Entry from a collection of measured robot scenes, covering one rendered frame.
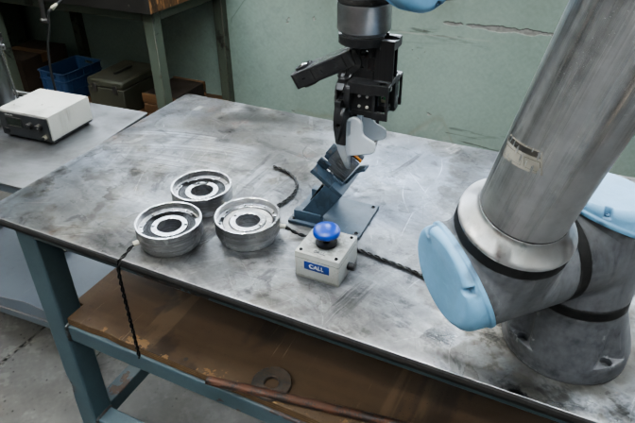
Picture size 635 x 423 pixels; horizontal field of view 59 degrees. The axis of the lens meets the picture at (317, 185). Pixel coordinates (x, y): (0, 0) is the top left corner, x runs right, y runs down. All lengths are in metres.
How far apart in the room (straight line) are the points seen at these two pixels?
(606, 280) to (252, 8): 2.25
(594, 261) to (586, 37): 0.28
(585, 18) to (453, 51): 1.97
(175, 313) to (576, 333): 0.76
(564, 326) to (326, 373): 0.47
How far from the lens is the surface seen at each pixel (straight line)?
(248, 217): 0.94
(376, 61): 0.81
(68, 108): 1.64
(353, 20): 0.78
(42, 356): 2.01
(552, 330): 0.73
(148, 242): 0.90
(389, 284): 0.84
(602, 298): 0.70
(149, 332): 1.16
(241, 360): 1.08
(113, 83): 2.80
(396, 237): 0.93
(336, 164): 0.90
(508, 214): 0.52
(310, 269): 0.83
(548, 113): 0.46
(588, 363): 0.75
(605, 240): 0.65
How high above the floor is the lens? 1.35
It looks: 31 degrees down
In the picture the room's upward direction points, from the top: 1 degrees counter-clockwise
